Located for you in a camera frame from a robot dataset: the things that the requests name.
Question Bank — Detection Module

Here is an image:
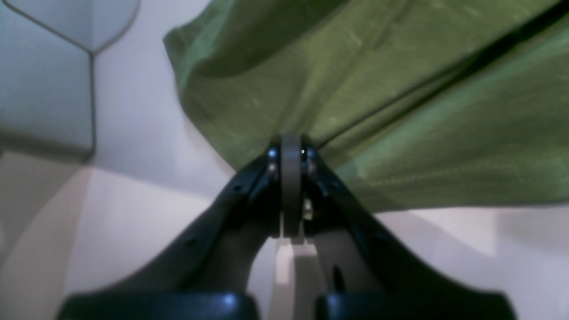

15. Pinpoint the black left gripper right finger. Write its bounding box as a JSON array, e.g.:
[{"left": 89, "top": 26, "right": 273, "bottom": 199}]
[{"left": 302, "top": 138, "right": 516, "bottom": 320}]

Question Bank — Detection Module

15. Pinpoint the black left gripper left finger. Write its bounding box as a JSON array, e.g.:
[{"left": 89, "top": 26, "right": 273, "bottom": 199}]
[{"left": 58, "top": 135, "right": 301, "bottom": 320}]

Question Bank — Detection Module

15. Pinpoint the green t-shirt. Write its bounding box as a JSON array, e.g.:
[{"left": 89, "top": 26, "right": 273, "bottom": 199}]
[{"left": 163, "top": 0, "right": 568, "bottom": 212}]

